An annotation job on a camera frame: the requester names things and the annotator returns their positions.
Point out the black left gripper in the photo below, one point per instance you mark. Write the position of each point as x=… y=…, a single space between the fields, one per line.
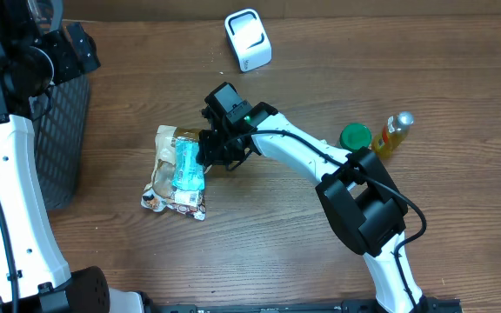
x=57 y=43

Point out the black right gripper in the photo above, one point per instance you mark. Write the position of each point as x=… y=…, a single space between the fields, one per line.
x=210 y=150

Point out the teal wet wipes pack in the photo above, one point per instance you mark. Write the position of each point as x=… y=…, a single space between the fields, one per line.
x=188 y=174

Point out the brown white snack bag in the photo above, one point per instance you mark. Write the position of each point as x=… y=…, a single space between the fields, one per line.
x=160 y=194

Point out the green lid jar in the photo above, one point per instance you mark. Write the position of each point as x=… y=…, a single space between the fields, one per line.
x=355 y=136

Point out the yellow liquid bottle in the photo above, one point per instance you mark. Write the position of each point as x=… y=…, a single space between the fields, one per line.
x=392 y=134

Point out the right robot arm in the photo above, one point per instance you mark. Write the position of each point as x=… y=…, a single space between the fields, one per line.
x=362 y=204

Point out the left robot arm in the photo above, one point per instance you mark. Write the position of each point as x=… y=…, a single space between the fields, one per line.
x=34 y=276

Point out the white barcode scanner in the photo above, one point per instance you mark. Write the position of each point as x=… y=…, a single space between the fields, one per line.
x=248 y=39

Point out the grey plastic basket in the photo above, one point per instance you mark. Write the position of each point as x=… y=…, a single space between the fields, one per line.
x=59 y=116

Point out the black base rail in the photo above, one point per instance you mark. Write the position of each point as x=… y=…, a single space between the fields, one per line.
x=430 y=305

